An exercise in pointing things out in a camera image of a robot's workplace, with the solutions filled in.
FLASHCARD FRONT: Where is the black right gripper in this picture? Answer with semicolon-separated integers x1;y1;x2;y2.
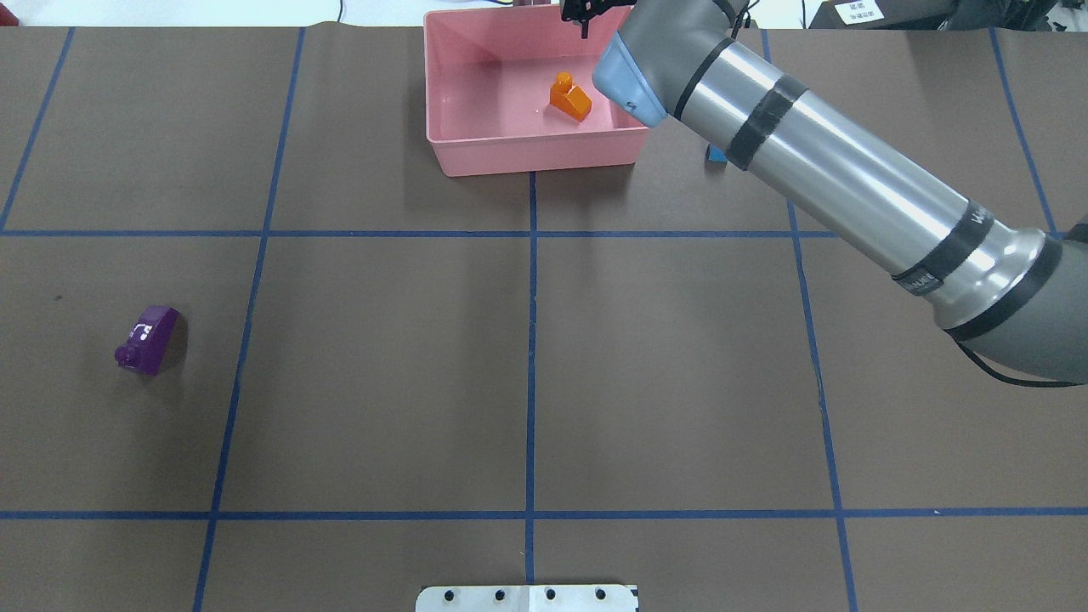
561;0;634;40

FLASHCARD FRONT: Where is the orange toy block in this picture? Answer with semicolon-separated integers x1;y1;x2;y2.
548;72;593;122

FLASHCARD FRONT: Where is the small blue toy block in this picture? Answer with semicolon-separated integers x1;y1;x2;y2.
705;144;729;164

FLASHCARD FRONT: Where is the purple toy block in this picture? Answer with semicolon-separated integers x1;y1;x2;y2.
114;305;180;377

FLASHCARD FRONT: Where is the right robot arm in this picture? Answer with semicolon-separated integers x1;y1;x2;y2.
593;1;1087;388

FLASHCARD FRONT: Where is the pink plastic box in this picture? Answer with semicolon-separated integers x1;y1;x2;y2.
423;4;650;178

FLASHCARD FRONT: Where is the white metal mounting base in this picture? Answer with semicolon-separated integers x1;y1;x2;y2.
415;584;640;611

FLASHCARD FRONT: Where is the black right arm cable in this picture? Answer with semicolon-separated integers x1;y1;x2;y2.
955;338;1081;389

